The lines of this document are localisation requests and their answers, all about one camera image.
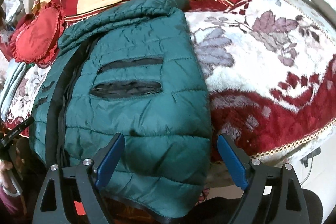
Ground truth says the green quilted puffer jacket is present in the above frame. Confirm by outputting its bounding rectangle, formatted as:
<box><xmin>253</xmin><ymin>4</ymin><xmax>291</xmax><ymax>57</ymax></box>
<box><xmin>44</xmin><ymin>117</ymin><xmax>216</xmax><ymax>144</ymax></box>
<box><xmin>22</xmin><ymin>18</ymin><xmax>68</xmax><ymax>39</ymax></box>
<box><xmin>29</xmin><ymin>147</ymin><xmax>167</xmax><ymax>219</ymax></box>
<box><xmin>29</xmin><ymin>0</ymin><xmax>212</xmax><ymax>223</ymax></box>

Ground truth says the person hand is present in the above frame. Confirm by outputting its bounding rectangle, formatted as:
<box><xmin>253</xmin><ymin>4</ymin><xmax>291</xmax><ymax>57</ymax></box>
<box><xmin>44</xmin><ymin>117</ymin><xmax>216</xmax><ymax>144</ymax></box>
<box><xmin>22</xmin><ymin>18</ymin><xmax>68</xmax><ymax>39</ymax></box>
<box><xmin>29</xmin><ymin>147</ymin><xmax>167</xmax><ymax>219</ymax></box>
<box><xmin>0</xmin><ymin>161</ymin><xmax>18</xmax><ymax>194</ymax></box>

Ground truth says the light blue folded cloth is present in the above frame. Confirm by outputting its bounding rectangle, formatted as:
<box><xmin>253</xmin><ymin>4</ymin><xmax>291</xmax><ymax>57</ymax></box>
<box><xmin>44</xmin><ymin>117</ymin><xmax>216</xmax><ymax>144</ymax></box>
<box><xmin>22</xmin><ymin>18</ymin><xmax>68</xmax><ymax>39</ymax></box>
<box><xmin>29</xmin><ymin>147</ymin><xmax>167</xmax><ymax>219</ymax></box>
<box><xmin>1</xmin><ymin>59</ymin><xmax>27</xmax><ymax>122</ymax></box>

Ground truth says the red heart-shaped ruffled pillow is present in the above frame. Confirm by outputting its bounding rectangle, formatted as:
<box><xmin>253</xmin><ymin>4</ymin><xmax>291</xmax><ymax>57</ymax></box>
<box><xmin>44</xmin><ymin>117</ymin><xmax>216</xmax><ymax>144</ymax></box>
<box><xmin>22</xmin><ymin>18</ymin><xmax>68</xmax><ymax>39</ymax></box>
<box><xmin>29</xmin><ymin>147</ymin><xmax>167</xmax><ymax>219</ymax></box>
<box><xmin>9</xmin><ymin>2</ymin><xmax>66</xmax><ymax>68</ymax></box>

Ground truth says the floral white red bedspread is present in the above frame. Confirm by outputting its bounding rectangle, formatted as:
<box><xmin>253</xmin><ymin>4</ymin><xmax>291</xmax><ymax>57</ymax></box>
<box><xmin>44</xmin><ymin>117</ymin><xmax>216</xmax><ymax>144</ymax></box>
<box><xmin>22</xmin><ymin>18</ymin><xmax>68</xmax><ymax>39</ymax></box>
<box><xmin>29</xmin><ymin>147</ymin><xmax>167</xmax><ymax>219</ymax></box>
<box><xmin>0</xmin><ymin>0</ymin><xmax>336</xmax><ymax>169</ymax></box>

